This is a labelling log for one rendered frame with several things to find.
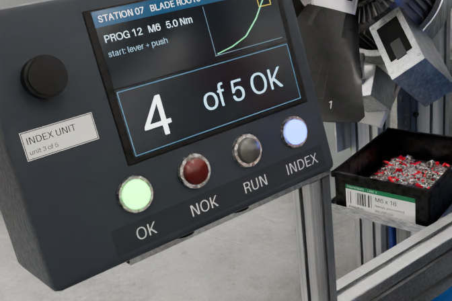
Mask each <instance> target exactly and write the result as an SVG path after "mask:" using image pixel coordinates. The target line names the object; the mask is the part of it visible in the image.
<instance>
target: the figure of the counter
mask: <svg viewBox="0 0 452 301"><path fill-rule="evenodd" d="M114 92H115V95H116V98H117V102H118V105H119V108H120V112H121V115H122V119H123V122H124V125H125V128H126V132H127V135H128V139H129V142H130V145H131V148H132V151H133V155H134V158H135V159H136V158H139V157H142V156H145V155H148V154H150V153H154V152H155V151H159V150H161V149H164V148H167V147H169V146H173V145H175V144H178V143H181V142H184V141H186V140H190V139H192V138H194V137H193V133H192V129H191V127H190V123H189V119H188V115H187V113H186V108H185V105H184V101H183V99H182V94H181V91H180V87H179V85H178V80H177V77H176V74H173V75H169V76H166V77H162V78H159V79H155V80H152V81H148V82H145V83H141V84H138V85H133V86H131V87H127V88H124V89H119V90H117V91H114Z"/></svg>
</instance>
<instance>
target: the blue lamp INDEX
mask: <svg viewBox="0 0 452 301"><path fill-rule="evenodd" d="M280 134H281V138H282V141H283V142H284V143H285V144H286V145H287V146H288V147H291V148H297V147H300V146H302V145H303V144H304V143H305V141H306V139H307V126H306V123H305V122H304V121H303V120H302V119H301V118H299V117H297V116H290V117H288V118H287V119H286V120H284V122H283V123H282V126H281V129H280Z"/></svg>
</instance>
